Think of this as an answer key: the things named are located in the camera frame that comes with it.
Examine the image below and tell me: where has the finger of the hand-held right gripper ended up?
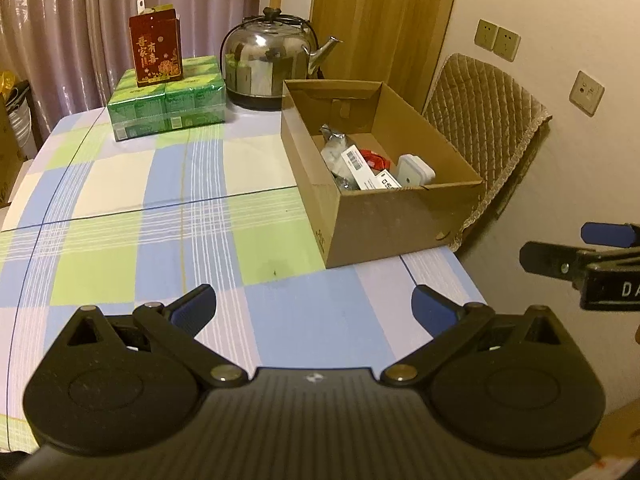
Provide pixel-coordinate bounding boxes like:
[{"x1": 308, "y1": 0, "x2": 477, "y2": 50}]
[
  {"x1": 519, "y1": 241, "x2": 592, "y2": 289},
  {"x1": 581, "y1": 222, "x2": 640, "y2": 249}
]

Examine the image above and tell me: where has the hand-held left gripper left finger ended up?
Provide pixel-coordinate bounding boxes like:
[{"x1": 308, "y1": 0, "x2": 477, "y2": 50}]
[{"x1": 62, "y1": 284, "x2": 248, "y2": 389}]

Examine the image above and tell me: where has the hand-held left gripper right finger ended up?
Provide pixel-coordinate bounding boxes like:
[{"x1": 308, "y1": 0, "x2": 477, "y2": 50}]
[{"x1": 380, "y1": 284, "x2": 568, "y2": 389}]

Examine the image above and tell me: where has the brown cardboard box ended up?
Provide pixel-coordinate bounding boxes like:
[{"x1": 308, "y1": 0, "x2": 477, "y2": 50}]
[{"x1": 280, "y1": 79, "x2": 486, "y2": 270}]

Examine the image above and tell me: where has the pale grey plug adapter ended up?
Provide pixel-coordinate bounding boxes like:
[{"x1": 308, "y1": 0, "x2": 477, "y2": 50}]
[{"x1": 396, "y1": 154, "x2": 437, "y2": 189}]

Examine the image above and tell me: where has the white box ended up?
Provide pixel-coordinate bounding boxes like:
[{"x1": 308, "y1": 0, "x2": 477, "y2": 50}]
[{"x1": 340, "y1": 144, "x2": 402, "y2": 192}]

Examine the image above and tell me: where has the red packet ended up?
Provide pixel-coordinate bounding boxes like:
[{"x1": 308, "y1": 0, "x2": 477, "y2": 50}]
[{"x1": 359, "y1": 149, "x2": 392, "y2": 171}]

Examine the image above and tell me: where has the silver foil bag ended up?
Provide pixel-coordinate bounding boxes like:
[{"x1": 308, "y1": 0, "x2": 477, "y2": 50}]
[{"x1": 320, "y1": 124, "x2": 362, "y2": 192}]

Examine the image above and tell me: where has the checked blue green tablecloth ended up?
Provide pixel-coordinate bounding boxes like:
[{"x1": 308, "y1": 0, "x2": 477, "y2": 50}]
[{"x1": 0, "y1": 107, "x2": 488, "y2": 456}]

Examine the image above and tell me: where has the chair with quilted beige cover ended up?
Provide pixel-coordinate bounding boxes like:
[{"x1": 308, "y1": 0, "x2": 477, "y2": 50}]
[{"x1": 422, "y1": 52, "x2": 553, "y2": 253}]

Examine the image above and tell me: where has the green tissue multipack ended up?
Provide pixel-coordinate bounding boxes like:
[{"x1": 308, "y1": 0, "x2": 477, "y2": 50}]
[{"x1": 106, "y1": 55, "x2": 227, "y2": 142}]

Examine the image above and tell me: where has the brown cardboard carton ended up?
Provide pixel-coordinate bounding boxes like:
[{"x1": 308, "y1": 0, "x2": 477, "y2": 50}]
[{"x1": 0, "y1": 105, "x2": 26, "y2": 206}]

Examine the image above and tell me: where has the steel pot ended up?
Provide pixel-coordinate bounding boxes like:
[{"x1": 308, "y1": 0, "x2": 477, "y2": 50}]
[{"x1": 7, "y1": 80, "x2": 42, "y2": 161}]

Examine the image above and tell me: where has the stainless steel kettle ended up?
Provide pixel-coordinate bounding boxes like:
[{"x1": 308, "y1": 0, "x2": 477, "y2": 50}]
[{"x1": 220, "y1": 6, "x2": 344, "y2": 111}]

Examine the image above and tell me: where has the red gold paper box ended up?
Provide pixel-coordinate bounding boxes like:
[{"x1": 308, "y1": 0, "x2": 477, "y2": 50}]
[{"x1": 128, "y1": 7, "x2": 183, "y2": 88}]

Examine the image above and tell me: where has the wooden door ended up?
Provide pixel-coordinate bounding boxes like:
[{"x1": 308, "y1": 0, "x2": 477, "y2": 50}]
[{"x1": 310, "y1": 0, "x2": 463, "y2": 111}]

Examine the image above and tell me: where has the mauve pleated curtain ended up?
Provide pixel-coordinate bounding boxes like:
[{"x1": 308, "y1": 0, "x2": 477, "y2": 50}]
[{"x1": 0, "y1": 0, "x2": 263, "y2": 136}]

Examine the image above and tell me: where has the beige wall antenna socket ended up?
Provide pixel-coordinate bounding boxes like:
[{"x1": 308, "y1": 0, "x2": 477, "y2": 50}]
[{"x1": 570, "y1": 71, "x2": 605, "y2": 117}]

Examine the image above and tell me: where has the beige wall socket plate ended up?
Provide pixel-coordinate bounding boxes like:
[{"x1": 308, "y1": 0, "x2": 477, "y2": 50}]
[
  {"x1": 494, "y1": 26, "x2": 521, "y2": 63},
  {"x1": 474, "y1": 19, "x2": 499, "y2": 51}
]

